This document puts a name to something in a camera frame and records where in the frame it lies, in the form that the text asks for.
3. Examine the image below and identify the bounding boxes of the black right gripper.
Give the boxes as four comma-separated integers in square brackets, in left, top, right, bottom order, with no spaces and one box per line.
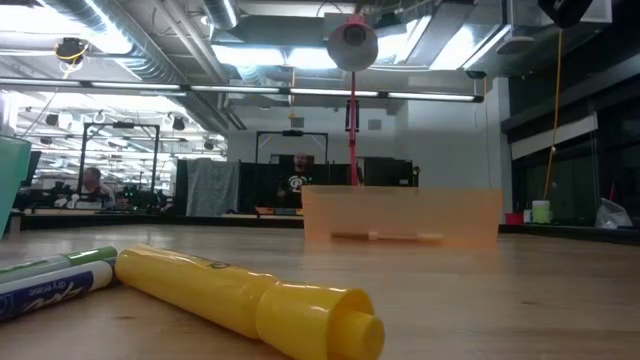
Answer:
[537,0,594,30]

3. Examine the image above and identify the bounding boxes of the light green cup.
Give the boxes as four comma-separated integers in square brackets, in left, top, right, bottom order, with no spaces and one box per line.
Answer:
[531,199,552,225]

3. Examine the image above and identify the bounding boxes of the clear plastic bag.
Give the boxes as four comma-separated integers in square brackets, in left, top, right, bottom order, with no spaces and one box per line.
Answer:
[594,197,635,230]

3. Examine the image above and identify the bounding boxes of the red desk lamp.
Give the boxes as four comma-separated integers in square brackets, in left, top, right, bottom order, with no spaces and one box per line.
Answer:
[326,12,380,187]

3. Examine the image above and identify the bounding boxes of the orange translucent tray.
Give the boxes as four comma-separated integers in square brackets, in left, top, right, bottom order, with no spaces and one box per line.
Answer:
[300,184,504,249]

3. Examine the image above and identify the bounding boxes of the person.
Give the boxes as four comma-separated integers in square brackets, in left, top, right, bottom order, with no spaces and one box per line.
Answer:
[74,167,117,210]
[276,152,316,210]

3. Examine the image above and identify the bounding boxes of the LED light bar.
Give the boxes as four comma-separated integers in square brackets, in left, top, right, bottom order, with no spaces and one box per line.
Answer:
[0,77,485,105]

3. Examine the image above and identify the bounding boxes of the black partition panels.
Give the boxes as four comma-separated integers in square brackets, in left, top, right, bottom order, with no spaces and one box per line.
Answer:
[174,157,416,216]

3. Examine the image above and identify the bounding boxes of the grey hanging cloth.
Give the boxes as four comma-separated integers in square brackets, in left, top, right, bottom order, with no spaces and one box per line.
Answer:
[185,157,241,218]

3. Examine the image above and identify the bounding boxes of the thick yellow highlighter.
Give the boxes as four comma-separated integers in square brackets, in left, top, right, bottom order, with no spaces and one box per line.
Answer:
[114,243,387,360]

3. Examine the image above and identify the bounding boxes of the green dry-erase marker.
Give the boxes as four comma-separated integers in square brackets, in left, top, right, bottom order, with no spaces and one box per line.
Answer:
[0,245,119,286]

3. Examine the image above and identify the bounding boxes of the green translucent tray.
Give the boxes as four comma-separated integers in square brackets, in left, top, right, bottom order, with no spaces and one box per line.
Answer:
[0,133,33,240]

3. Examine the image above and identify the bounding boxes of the blue dry-erase marker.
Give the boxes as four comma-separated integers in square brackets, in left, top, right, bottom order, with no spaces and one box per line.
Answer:
[0,259,116,324]

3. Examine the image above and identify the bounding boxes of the yellow power cable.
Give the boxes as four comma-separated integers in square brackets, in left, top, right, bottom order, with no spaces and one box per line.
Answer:
[542,27,565,201]

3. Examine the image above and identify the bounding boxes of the black background rig frame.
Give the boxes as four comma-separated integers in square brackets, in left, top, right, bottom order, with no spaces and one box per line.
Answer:
[255,130,330,166]
[78,122,161,201]

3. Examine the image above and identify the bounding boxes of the black aluminium rig frame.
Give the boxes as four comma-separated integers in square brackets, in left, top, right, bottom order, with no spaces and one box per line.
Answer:
[9,212,640,246]

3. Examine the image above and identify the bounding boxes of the black cable reel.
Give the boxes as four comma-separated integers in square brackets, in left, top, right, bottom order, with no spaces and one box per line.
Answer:
[53,36,91,66]

